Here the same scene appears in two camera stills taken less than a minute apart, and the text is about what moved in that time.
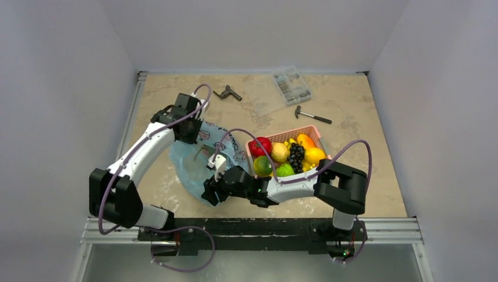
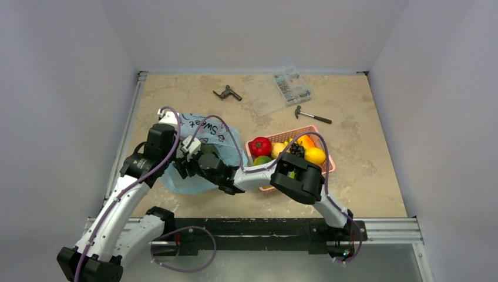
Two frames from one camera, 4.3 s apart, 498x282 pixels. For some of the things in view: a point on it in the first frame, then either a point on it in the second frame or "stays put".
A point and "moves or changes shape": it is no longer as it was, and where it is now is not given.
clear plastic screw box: x=286 y=87 stays put
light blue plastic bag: x=190 y=161 moves or changes shape
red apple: x=256 y=150 stays put
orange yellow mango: x=305 y=141 stays put
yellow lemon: x=313 y=155 stays put
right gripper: x=217 y=184 -> x=185 y=166
